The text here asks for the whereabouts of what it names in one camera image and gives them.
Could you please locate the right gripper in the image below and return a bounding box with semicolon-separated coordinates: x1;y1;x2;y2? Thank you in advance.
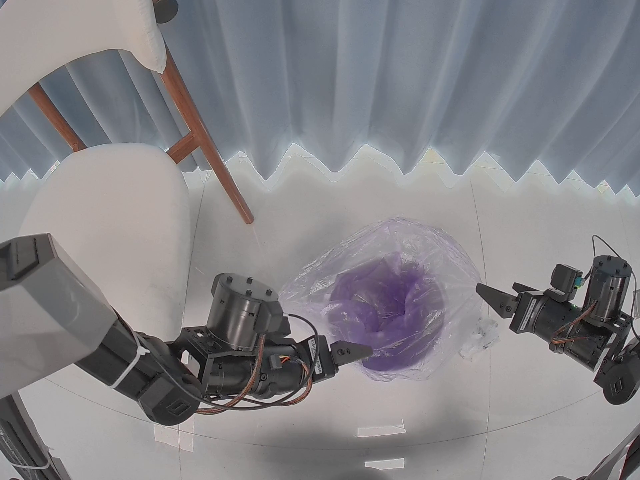
475;282;592;343

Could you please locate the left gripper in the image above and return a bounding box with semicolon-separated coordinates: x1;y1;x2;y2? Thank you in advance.
204;337;374;401

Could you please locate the purple plastic bag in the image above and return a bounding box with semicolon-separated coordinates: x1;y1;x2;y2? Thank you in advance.
277;215;483;384

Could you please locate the crumpled clear plastic wrapper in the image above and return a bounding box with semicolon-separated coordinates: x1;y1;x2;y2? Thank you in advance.
459;317;501;361

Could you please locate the pale blue curtain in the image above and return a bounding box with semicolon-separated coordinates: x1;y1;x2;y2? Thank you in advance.
0;0;640;196

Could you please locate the white cushioned wooden chair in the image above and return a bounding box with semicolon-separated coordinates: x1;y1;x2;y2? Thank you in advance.
0;0;254;329

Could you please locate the black cable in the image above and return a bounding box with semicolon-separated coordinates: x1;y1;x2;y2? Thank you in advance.
197;313;323;414

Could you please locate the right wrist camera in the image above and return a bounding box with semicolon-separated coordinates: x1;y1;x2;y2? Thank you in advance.
545;263;583;303

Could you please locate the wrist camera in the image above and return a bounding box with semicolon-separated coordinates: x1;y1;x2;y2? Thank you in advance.
252;299;292;341
545;263;583;303

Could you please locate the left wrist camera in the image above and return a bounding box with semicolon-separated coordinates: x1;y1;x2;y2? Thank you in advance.
252;299;292;341

